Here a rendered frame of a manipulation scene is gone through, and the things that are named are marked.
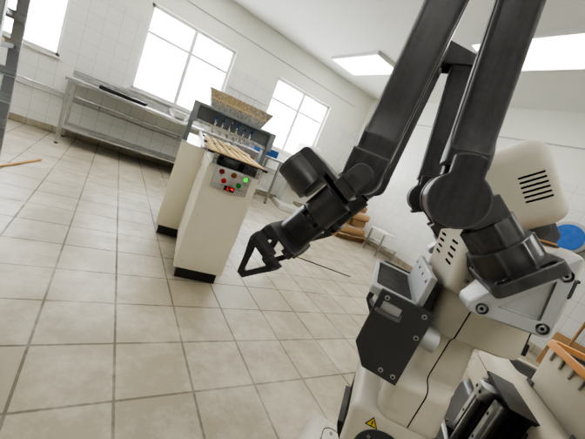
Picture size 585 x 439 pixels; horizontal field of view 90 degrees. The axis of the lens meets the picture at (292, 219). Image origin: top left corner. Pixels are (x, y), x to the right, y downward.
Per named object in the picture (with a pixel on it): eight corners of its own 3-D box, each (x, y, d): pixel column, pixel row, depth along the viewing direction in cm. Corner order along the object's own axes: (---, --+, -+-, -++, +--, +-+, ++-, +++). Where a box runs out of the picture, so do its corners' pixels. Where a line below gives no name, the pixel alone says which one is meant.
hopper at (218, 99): (204, 104, 263) (209, 88, 260) (261, 129, 285) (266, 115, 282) (205, 103, 237) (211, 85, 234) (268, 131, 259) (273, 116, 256)
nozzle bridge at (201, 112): (183, 137, 268) (194, 100, 261) (256, 165, 297) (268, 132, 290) (181, 139, 238) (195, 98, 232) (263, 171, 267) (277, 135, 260)
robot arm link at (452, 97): (491, 38, 71) (479, 57, 81) (432, 34, 75) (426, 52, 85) (435, 216, 78) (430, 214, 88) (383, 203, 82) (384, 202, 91)
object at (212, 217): (174, 238, 263) (206, 142, 246) (211, 247, 277) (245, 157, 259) (168, 277, 201) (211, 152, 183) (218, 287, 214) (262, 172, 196)
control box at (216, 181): (209, 184, 189) (217, 164, 186) (244, 196, 199) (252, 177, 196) (210, 185, 186) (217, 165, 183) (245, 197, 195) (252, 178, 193)
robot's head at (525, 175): (526, 212, 66) (504, 150, 67) (583, 219, 47) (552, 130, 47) (457, 230, 71) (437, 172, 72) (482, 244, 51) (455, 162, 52)
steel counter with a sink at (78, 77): (50, 142, 388) (71, 47, 364) (58, 134, 444) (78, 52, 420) (267, 205, 580) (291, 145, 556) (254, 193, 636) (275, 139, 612)
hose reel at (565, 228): (548, 310, 365) (601, 231, 343) (544, 310, 356) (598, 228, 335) (513, 291, 398) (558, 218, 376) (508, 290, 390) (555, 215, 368)
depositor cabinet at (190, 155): (164, 195, 370) (185, 131, 353) (220, 212, 398) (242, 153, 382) (151, 233, 255) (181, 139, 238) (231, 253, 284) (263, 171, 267)
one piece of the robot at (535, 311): (531, 324, 42) (563, 251, 41) (548, 340, 38) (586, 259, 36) (457, 298, 45) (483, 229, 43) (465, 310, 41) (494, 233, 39)
